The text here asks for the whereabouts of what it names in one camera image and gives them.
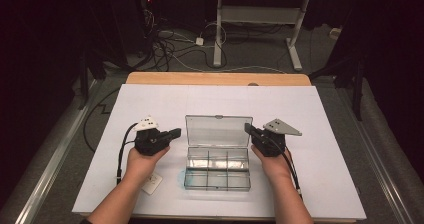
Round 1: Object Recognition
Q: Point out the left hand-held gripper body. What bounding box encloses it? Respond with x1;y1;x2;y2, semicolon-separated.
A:
133;115;171;157

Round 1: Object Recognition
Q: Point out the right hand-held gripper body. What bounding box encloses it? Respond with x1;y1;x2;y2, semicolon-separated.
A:
250;118;303;158

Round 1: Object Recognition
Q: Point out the transparent grey compartment box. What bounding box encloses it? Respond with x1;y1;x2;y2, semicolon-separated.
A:
183;114;254;192

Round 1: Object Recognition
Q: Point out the person's right hand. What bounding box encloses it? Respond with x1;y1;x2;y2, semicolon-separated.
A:
250;144;294;186

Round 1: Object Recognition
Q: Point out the person's left hand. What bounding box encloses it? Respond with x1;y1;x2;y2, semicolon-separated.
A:
124;144;171;186

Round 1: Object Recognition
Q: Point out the small white socket plate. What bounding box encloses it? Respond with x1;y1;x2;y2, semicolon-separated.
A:
141;172;164;196

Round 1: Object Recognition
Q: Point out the white table sheet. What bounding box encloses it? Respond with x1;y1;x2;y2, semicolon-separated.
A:
71;83;367;222

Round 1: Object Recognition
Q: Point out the black metal stand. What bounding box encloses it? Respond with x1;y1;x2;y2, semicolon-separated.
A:
77;45;108;111
309;55;367;122

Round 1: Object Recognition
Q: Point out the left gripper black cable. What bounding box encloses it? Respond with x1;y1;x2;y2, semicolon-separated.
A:
115;122;139;186

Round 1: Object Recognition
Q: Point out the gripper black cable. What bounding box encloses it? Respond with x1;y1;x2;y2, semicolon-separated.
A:
266;136;304;199
115;122;139;186

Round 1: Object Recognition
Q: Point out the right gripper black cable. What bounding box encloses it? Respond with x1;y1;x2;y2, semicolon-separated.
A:
266;136;304;199

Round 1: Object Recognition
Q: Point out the thin white floor cable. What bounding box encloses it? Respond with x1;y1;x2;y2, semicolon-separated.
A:
171;53;288;75

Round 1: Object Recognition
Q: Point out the black floor cable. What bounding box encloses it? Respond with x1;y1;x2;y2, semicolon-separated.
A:
82;87;122;152

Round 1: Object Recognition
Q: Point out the tangle of black floor cables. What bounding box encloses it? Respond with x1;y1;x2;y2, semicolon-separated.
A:
141;8;229;73

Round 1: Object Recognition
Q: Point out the aluminium floor rail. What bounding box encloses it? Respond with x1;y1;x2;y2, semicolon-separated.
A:
334;85;416;224
0;79;103;224

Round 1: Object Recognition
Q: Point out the white desk frame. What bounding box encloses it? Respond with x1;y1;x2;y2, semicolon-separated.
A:
199;0;355;72

